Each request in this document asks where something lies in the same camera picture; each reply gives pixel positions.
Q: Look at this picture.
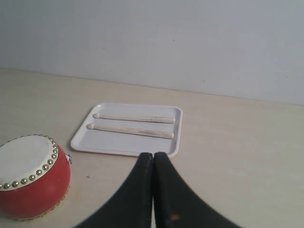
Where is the short wooden drumstick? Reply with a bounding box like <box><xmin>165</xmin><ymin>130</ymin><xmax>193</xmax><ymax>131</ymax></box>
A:
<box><xmin>93</xmin><ymin>113</ymin><xmax>175</xmax><ymax>124</ymax></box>

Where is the long wooden drumstick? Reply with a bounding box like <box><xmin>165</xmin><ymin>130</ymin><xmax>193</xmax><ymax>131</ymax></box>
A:
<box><xmin>86</xmin><ymin>123</ymin><xmax>174</xmax><ymax>139</ymax></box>

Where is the red small drum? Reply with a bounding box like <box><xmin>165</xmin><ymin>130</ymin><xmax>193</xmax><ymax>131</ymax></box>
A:
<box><xmin>0</xmin><ymin>134</ymin><xmax>72</xmax><ymax>220</ymax></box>

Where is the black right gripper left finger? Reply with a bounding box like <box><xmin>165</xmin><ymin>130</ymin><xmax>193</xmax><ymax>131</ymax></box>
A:
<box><xmin>77</xmin><ymin>152</ymin><xmax>153</xmax><ymax>228</ymax></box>

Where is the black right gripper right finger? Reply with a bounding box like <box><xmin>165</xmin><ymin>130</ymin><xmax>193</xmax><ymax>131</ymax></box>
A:
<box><xmin>153</xmin><ymin>152</ymin><xmax>239</xmax><ymax>228</ymax></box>

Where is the white rectangular tray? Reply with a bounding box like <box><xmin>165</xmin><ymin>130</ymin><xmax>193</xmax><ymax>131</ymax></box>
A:
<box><xmin>70</xmin><ymin>103</ymin><xmax>183</xmax><ymax>157</ymax></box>

